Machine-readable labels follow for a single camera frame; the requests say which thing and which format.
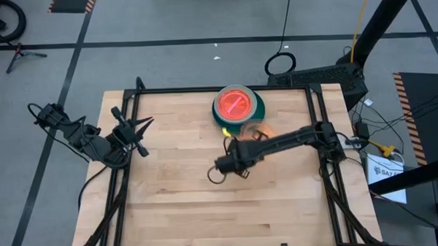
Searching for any dark teal bowl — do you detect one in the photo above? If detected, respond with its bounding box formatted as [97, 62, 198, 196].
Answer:
[211, 90, 268, 136]

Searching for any black hazard-striped floor mat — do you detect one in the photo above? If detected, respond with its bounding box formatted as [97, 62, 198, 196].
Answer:
[392, 70, 438, 168]
[47, 0, 99, 15]

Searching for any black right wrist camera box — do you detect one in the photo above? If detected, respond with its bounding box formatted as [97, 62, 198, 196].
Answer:
[215, 155, 240, 176]

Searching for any yellow hanging cable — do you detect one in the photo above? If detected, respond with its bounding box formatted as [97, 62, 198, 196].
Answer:
[347, 0, 375, 64]

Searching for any black coiled floor cable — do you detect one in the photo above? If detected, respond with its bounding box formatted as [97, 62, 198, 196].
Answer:
[261, 0, 298, 77]

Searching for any white power strip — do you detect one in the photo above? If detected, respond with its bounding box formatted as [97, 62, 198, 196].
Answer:
[344, 137, 363, 149]

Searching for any black aluminium table frame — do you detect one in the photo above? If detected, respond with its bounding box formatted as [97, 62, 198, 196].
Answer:
[71, 68, 383, 246]

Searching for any black gantry pole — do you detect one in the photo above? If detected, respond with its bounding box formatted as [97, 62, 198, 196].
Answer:
[333, 0, 421, 67]

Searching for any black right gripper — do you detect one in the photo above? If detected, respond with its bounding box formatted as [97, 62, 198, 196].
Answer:
[228, 137, 268, 181]

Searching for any black horizontal beam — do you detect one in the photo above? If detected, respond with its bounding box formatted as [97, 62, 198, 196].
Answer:
[367, 155, 438, 196]

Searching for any black power adapter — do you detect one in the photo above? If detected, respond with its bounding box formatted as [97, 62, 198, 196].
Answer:
[356, 122, 371, 141]

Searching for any black vacuum hose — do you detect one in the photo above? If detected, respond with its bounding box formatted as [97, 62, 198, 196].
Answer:
[0, 0, 28, 44]

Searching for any mint green plastic plate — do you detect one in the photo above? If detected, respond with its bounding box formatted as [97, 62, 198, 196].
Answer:
[212, 84, 259, 126]

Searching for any yellow power plug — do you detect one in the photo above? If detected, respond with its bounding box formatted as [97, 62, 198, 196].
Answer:
[368, 138, 396, 158]

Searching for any white labelled box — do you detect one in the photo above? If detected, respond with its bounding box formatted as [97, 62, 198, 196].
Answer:
[364, 151, 408, 206]

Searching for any black floor tripod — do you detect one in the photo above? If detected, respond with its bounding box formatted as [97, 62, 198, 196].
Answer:
[4, 41, 48, 75]

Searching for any orange translucent plastic plate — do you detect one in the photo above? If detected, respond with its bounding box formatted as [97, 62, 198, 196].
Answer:
[221, 121, 279, 145]

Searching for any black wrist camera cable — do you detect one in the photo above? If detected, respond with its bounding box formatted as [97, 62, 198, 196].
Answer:
[207, 165, 228, 185]

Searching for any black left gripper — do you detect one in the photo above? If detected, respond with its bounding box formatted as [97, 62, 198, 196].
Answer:
[110, 105, 156, 159]

